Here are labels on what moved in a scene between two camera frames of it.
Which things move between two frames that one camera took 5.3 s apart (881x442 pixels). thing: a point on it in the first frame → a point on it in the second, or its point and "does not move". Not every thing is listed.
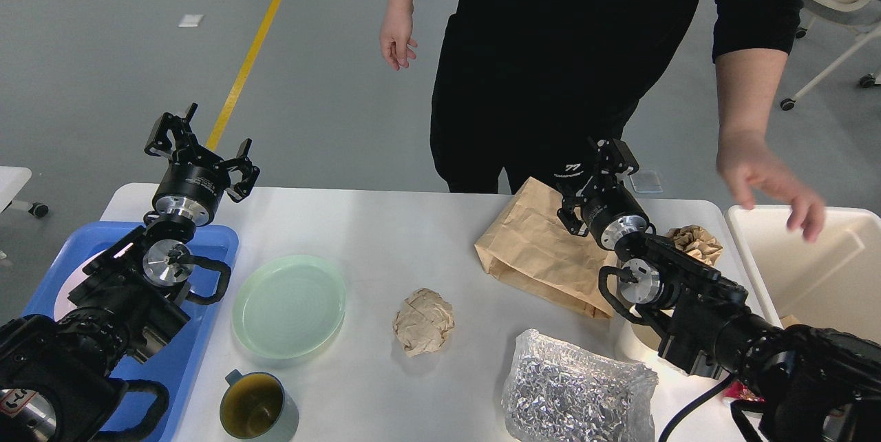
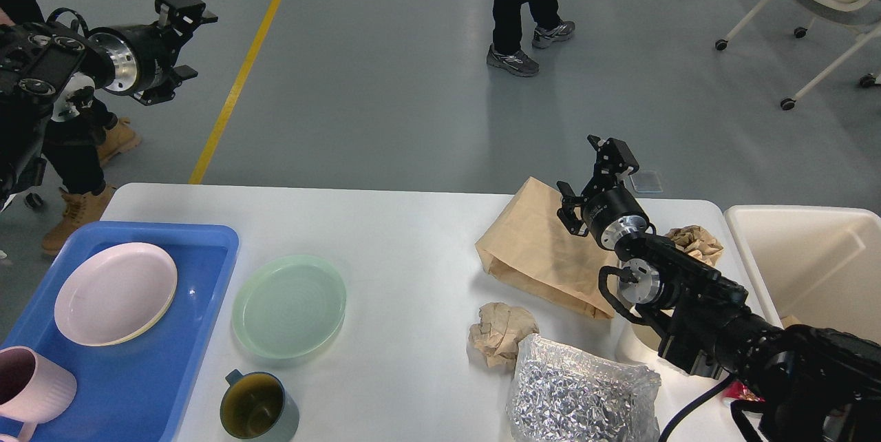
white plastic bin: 832,282 does not move
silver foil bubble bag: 555,392 does not move
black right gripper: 613,214 does not move
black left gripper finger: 241,191 → 165,89
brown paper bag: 528,245 does not move
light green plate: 288,306 does not move
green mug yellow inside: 257,407 does not move
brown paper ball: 422,321 → 494,341
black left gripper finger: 186,141 → 182,11
